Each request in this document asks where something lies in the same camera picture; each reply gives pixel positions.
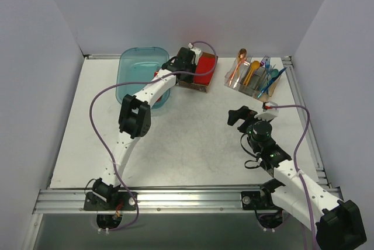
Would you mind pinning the cardboard napkin box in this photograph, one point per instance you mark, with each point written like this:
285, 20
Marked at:
192, 85

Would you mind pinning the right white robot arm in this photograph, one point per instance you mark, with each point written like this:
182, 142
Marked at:
334, 223

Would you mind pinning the blue plastic knife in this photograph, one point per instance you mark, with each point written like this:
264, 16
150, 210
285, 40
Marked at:
279, 75

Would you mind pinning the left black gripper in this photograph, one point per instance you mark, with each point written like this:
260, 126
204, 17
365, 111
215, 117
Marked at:
188, 67

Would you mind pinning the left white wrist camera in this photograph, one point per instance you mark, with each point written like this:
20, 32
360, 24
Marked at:
198, 52

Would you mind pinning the red napkin stack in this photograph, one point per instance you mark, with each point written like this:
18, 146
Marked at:
205, 64

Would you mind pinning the teal plastic basin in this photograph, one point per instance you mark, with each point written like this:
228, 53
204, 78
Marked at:
139, 64

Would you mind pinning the clear utensil organizer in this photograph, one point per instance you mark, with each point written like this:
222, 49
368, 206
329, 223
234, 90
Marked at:
253, 88

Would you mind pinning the silver fork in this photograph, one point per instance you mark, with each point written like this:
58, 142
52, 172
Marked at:
247, 61

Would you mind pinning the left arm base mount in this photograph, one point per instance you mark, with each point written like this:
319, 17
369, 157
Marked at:
122, 201

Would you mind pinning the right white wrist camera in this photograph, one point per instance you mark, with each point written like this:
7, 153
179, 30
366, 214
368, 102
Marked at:
269, 111

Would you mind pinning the teal plastic spoon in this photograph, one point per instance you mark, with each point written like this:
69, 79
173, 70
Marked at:
273, 76

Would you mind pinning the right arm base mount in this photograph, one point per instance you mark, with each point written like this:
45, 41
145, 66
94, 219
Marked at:
252, 200

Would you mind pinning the copper metallic spoon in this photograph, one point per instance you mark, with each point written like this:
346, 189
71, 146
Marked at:
241, 56

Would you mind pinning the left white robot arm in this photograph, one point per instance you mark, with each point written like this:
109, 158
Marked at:
135, 120

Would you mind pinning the aluminium frame rail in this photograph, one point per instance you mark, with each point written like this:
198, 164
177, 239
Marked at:
190, 160

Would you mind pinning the rolled red napkin bundle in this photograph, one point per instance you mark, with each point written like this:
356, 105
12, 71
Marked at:
158, 103

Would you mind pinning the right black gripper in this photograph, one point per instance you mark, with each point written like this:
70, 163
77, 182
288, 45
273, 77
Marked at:
243, 123

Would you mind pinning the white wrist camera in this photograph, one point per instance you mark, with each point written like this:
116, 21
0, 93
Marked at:
269, 111
198, 52

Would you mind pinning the yellow plastic spoon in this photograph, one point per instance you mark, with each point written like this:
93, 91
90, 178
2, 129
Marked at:
253, 67

